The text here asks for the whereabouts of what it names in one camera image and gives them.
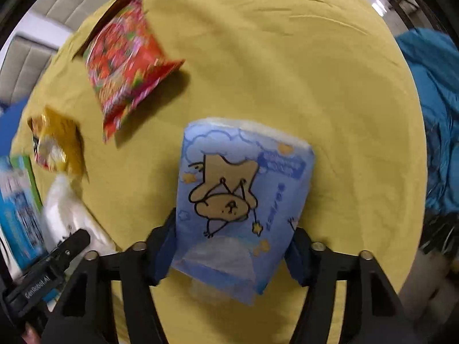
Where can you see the person's left hand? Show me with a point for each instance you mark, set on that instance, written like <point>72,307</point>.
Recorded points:
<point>30,335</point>

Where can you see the teal cloth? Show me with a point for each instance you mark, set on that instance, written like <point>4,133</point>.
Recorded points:
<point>430,96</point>

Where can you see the blue board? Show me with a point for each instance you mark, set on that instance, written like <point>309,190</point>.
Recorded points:
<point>12,122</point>

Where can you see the blue bear-print tissue pack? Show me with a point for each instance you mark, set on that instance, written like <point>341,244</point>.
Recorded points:
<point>236,193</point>

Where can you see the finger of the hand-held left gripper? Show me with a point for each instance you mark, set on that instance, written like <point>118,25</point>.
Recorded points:
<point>73,243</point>

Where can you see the red snack bag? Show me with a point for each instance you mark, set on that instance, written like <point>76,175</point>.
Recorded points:
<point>122,61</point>

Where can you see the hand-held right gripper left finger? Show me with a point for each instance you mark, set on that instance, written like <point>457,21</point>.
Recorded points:
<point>163,254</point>

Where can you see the grey upholstered sofa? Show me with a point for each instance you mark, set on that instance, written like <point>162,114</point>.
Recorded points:
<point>53,0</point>

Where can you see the white plastic bag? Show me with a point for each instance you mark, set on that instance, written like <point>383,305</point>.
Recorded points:
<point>68,211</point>

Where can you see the yellow snack bag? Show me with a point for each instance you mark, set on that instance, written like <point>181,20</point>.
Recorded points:
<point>57,143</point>

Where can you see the blue and green box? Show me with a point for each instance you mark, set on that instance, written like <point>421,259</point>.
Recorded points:
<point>18,208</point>

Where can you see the yellow tablecloth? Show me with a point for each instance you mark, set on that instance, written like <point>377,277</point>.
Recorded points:
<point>287,79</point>

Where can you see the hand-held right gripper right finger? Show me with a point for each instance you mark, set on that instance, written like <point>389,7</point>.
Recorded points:
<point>297,261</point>

